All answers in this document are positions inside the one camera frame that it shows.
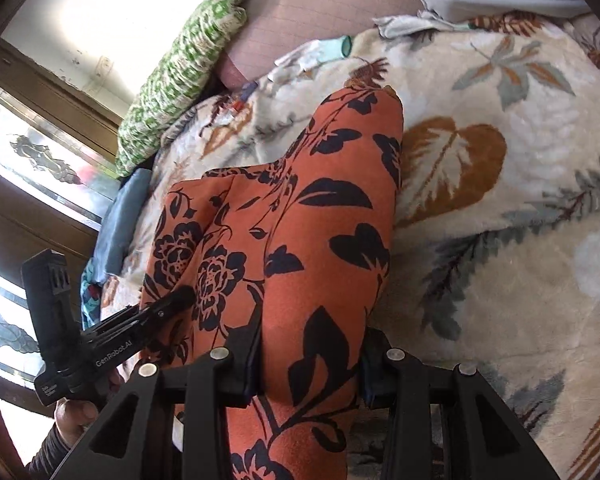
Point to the cream leaf print blanket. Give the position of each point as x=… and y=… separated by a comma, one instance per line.
x=496, y=257

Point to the blue folded cloth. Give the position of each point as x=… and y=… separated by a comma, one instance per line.
x=117, y=229

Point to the wooden glass door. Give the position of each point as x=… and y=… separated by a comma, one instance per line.
x=57, y=148

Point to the green patterned pillow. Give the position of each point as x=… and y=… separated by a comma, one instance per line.
x=177, y=81

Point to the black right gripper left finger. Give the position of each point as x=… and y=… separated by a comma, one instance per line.
x=171, y=424

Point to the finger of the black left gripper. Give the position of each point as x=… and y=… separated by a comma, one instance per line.
x=161, y=311

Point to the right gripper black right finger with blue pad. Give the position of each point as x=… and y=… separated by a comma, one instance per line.
x=481, y=437

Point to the light printed small clothes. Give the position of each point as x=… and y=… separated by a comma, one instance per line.
x=315, y=53

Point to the person's left hand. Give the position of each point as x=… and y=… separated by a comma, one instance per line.
x=72, y=417

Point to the teal patterned cloth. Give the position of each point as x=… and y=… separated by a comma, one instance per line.
x=91, y=300

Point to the orange black floral garment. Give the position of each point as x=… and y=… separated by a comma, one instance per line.
x=305, y=241

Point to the pink checked pillow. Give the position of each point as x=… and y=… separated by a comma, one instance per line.
x=276, y=27

